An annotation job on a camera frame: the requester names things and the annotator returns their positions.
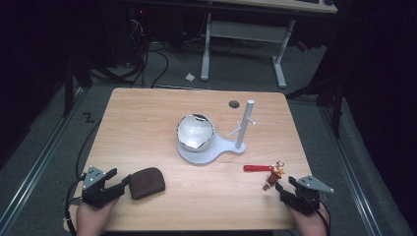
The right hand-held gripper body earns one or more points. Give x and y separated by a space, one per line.
305 198

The white paper scrap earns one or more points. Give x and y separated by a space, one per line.
190 77

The person's right hand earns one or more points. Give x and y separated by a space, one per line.
311 224

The white metal-framed desk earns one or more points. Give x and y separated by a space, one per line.
246 31

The shiny silver bowl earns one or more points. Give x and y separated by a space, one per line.
195 132

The white stand with pegs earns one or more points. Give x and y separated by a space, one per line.
241 131

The metal floor rail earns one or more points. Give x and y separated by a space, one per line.
36 170
347 170

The brown wallet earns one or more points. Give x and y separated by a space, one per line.
147 183

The person's left hand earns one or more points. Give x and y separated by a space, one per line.
91 219

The black tripod stand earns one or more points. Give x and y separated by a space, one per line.
336 108

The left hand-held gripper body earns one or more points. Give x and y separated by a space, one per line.
95 193

